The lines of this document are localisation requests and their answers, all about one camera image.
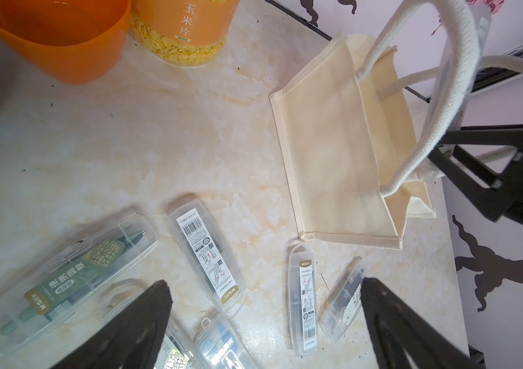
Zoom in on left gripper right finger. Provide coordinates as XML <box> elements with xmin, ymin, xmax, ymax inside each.
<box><xmin>361</xmin><ymin>278</ymin><xmax>481</xmax><ymax>369</ymax></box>

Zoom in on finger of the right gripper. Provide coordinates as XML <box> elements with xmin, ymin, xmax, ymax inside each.
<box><xmin>428</xmin><ymin>124</ymin><xmax>523</xmax><ymax>221</ymax></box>

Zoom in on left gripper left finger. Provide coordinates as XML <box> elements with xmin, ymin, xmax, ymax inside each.
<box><xmin>54</xmin><ymin>280</ymin><xmax>173</xmax><ymax>368</ymax></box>

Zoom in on clear compass case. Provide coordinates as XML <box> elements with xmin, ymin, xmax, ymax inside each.
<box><xmin>319</xmin><ymin>261</ymin><xmax>368</xmax><ymax>343</ymax></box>

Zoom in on gold label compass case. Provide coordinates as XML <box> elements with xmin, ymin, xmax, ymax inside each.
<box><xmin>98</xmin><ymin>278</ymin><xmax>208</xmax><ymax>368</ymax></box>

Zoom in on blue label compass case right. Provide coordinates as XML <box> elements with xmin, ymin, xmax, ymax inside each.
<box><xmin>195</xmin><ymin>314</ymin><xmax>258</xmax><ymax>369</ymax></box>

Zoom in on green label compass case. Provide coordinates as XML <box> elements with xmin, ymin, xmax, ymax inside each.
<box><xmin>0</xmin><ymin>213</ymin><xmax>158</xmax><ymax>357</ymax></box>

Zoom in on barcode label compass case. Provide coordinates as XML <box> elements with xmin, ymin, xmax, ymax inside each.
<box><xmin>168</xmin><ymin>198</ymin><xmax>246</xmax><ymax>318</ymax></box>

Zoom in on cream canvas tote bag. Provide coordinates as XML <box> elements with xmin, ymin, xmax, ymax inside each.
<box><xmin>270</xmin><ymin>1</ymin><xmax>523</xmax><ymax>250</ymax></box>

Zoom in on orange plastic cup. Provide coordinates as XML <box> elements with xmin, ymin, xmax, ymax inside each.
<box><xmin>0</xmin><ymin>0</ymin><xmax>132</xmax><ymax>85</ymax></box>

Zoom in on red lid corn flake jar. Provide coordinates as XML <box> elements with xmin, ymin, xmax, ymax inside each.
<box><xmin>129</xmin><ymin>0</ymin><xmax>239</xmax><ymax>66</ymax></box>

